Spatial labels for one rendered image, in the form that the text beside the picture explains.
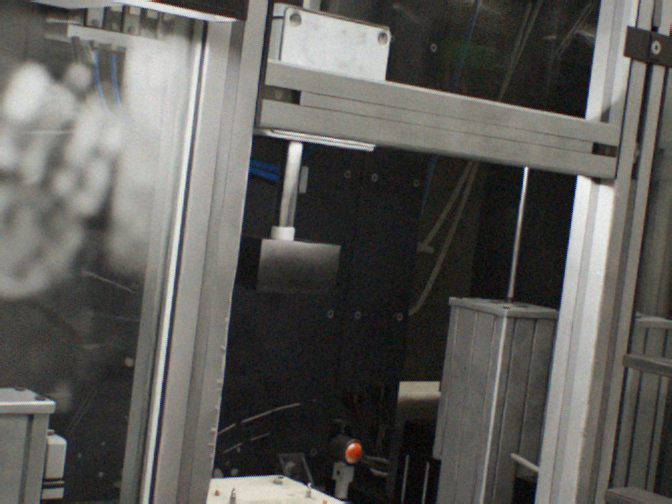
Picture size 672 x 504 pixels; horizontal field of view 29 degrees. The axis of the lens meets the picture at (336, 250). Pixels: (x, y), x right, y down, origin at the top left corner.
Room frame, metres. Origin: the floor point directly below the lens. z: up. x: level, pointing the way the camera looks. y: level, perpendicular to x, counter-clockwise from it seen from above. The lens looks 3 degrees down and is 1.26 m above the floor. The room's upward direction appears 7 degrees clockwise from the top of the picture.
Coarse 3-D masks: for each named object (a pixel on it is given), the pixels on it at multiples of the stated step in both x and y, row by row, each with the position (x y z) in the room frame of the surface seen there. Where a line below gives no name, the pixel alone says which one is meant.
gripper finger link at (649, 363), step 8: (624, 360) 0.81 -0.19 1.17; (632, 360) 0.80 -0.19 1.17; (640, 360) 0.80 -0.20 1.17; (648, 360) 0.79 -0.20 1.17; (656, 360) 0.80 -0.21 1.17; (664, 360) 0.80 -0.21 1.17; (640, 368) 0.80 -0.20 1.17; (648, 368) 0.79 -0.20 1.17; (656, 368) 0.79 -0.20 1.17; (664, 368) 0.78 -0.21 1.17; (664, 376) 0.78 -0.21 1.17
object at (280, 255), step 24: (288, 144) 1.12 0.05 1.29; (288, 168) 1.12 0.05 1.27; (288, 192) 1.12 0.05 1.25; (288, 216) 1.12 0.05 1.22; (240, 240) 1.10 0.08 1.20; (264, 240) 1.08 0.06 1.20; (288, 240) 1.11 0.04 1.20; (240, 264) 1.10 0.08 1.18; (264, 264) 1.08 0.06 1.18; (288, 264) 1.10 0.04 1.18; (312, 264) 1.11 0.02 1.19; (336, 264) 1.13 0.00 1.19; (264, 288) 1.08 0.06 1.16; (288, 288) 1.10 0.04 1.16; (312, 288) 1.11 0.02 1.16
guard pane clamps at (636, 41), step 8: (632, 32) 1.07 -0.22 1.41; (640, 32) 1.08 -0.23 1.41; (648, 32) 1.08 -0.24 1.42; (656, 32) 1.09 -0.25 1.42; (624, 40) 1.07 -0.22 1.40; (632, 40) 1.07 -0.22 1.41; (640, 40) 1.08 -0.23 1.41; (648, 40) 1.08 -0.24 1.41; (656, 40) 1.09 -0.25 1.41; (664, 40) 1.10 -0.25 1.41; (624, 48) 1.07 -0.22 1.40; (632, 48) 1.07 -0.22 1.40; (640, 48) 1.08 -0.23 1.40; (648, 48) 1.09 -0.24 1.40; (656, 48) 1.09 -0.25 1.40; (664, 48) 1.10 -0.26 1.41; (624, 56) 1.07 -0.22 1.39; (632, 56) 1.07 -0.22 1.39; (640, 56) 1.08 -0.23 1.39; (648, 56) 1.09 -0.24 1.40; (656, 56) 1.09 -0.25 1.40; (664, 56) 1.10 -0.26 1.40; (656, 64) 1.10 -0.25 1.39; (664, 64) 1.10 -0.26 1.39
